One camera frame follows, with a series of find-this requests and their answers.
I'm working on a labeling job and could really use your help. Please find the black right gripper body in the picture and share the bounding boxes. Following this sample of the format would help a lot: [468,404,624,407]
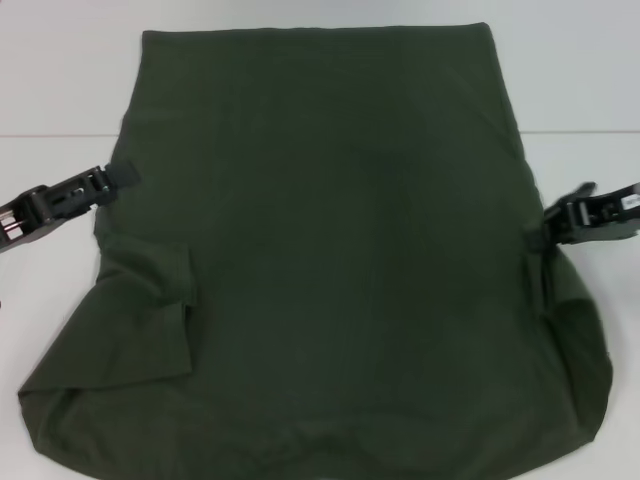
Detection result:
[564,182,640,246]

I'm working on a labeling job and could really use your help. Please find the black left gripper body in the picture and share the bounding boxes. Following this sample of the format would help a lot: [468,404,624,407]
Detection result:
[0,184,51,254]

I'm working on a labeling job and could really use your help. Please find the dark green shirt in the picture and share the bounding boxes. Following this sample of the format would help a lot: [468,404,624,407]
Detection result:
[14,20,615,480]

